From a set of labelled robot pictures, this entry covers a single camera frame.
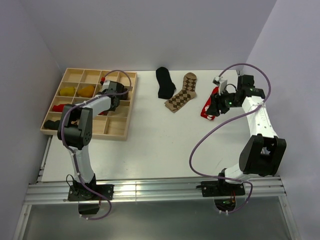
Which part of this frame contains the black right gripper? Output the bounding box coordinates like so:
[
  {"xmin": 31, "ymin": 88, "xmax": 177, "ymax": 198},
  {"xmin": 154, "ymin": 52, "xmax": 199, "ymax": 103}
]
[{"xmin": 205, "ymin": 87, "xmax": 241, "ymax": 117}]

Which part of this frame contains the red reindeer sock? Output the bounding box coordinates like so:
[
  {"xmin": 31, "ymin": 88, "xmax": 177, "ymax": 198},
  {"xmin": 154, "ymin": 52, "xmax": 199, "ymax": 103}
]
[
  {"xmin": 199, "ymin": 87, "xmax": 221, "ymax": 122},
  {"xmin": 98, "ymin": 110, "xmax": 108, "ymax": 116}
]

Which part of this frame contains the brown argyle sock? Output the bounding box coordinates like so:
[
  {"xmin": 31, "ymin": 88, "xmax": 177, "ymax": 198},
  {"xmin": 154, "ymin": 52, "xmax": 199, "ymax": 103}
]
[{"xmin": 164, "ymin": 72, "xmax": 197, "ymax": 113}]

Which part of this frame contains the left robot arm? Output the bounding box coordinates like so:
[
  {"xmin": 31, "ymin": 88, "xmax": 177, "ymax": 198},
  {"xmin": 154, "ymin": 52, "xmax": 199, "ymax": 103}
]
[{"xmin": 57, "ymin": 80, "xmax": 128, "ymax": 200}]

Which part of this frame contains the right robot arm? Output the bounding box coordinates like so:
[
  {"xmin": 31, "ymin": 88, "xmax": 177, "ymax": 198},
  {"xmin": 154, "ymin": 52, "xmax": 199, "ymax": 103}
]
[{"xmin": 206, "ymin": 75, "xmax": 287, "ymax": 195}]

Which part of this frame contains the wooden compartment tray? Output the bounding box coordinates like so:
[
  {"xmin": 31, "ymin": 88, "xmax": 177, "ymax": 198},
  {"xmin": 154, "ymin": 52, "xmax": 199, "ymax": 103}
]
[{"xmin": 40, "ymin": 68, "xmax": 138, "ymax": 141}]

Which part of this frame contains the rolled orange sock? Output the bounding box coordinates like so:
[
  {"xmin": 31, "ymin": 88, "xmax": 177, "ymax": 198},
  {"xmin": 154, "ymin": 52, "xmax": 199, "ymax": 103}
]
[{"xmin": 77, "ymin": 85, "xmax": 95, "ymax": 98}]

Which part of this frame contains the rolled yellow sock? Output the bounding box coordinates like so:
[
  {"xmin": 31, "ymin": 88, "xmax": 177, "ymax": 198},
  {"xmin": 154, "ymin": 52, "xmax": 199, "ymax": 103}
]
[{"xmin": 59, "ymin": 86, "xmax": 76, "ymax": 97}]

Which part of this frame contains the rolled red sock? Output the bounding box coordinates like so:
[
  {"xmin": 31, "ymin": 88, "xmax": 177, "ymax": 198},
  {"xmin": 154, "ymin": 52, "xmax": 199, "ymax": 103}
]
[{"xmin": 52, "ymin": 104, "xmax": 65, "ymax": 113}]

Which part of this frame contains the rolled black sock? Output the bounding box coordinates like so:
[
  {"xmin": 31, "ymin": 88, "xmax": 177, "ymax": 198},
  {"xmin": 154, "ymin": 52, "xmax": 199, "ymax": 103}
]
[{"xmin": 43, "ymin": 120, "xmax": 60, "ymax": 131}]

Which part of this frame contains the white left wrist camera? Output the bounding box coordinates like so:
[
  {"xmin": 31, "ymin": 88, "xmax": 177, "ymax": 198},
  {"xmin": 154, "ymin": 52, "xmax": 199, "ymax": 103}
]
[{"xmin": 100, "ymin": 77, "xmax": 111, "ymax": 91}]

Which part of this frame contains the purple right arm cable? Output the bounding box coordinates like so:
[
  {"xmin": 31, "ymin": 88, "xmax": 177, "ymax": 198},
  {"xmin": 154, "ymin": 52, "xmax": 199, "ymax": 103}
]
[{"xmin": 188, "ymin": 62, "xmax": 272, "ymax": 214}]

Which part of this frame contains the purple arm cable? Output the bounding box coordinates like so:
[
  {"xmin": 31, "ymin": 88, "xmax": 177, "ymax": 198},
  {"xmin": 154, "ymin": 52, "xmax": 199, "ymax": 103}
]
[
  {"xmin": 59, "ymin": 69, "xmax": 132, "ymax": 221},
  {"xmin": 188, "ymin": 62, "xmax": 272, "ymax": 214}
]

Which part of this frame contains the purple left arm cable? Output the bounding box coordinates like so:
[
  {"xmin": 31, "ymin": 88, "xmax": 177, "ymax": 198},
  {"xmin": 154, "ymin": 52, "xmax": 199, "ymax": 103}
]
[{"xmin": 59, "ymin": 69, "xmax": 132, "ymax": 221}]

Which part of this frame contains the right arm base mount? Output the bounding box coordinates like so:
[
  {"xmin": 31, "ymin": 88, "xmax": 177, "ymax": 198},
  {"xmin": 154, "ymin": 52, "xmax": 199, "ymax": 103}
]
[{"xmin": 196, "ymin": 179, "xmax": 246, "ymax": 215}]

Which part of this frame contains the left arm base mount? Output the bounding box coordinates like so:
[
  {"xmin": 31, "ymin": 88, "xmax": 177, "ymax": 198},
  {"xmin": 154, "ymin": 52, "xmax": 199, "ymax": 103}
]
[{"xmin": 67, "ymin": 184, "xmax": 114, "ymax": 216}]

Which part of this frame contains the aluminium frame rail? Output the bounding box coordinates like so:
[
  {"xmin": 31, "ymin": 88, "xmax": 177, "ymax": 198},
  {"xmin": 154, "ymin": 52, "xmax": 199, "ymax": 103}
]
[{"xmin": 23, "ymin": 176, "xmax": 287, "ymax": 205}]

